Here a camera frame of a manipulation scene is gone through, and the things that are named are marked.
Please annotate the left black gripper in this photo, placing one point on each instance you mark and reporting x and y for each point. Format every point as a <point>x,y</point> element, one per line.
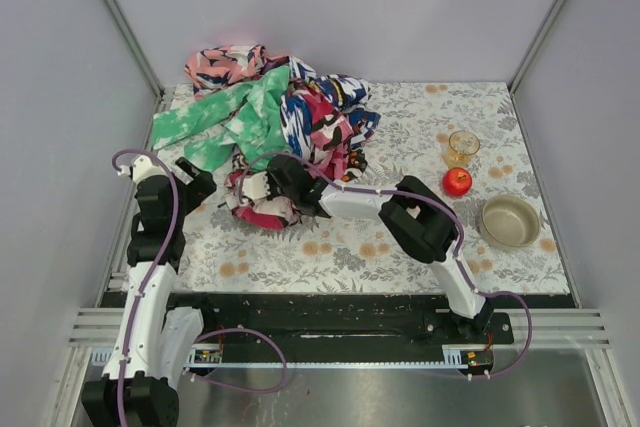
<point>198,183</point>

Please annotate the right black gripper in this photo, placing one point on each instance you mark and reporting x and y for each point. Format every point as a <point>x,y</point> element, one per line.
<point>270,187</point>

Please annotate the black orange patterned cloth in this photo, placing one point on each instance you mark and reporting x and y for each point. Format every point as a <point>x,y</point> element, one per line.
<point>342,163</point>

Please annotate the red pink camo cloth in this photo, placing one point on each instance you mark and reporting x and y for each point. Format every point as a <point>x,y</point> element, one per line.
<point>330,130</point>

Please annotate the green tie-dye cloth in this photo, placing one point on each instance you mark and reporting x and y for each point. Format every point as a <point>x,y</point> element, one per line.
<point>245,116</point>

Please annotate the blue white patterned cloth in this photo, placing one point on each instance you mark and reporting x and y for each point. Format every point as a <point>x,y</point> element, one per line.
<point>348,95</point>

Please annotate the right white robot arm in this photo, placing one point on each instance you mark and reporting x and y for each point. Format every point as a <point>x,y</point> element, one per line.
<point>424,226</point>

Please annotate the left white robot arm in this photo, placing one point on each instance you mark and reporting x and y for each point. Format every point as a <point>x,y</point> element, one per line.
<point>138,385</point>

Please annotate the pink navy patterned cloth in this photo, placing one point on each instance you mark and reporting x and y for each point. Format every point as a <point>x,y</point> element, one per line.
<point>214,69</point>

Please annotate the red apple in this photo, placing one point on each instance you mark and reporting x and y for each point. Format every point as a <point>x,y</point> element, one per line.
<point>457,182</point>

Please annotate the amber drinking glass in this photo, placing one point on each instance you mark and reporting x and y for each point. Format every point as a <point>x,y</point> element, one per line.
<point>462,148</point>

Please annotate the floral tablecloth mat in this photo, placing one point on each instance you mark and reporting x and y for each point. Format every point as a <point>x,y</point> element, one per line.
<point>226,254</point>

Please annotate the beige metal bowl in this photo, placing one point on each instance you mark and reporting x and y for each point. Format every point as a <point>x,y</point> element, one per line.
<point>509,223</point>

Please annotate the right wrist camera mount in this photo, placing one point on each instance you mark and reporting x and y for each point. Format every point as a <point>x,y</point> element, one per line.
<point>257,186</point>

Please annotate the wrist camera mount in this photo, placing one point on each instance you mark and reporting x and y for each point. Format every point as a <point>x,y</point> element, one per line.
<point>141,168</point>
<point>257,186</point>

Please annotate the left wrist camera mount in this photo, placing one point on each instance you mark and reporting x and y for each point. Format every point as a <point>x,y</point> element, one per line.
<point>141,168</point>

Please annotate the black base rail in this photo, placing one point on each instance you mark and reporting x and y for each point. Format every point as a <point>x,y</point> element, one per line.
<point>415,317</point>

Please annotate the left aluminium frame post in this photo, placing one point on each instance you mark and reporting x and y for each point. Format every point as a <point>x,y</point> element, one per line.
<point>132,43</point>

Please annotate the aluminium frame post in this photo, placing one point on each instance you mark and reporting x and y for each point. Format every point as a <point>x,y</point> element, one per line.
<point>132,43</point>
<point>544,30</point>

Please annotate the white slotted cable duct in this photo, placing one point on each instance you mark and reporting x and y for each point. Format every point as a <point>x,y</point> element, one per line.
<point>332,352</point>

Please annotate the right aluminium frame post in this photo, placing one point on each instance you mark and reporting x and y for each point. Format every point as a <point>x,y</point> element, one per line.
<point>544,30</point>

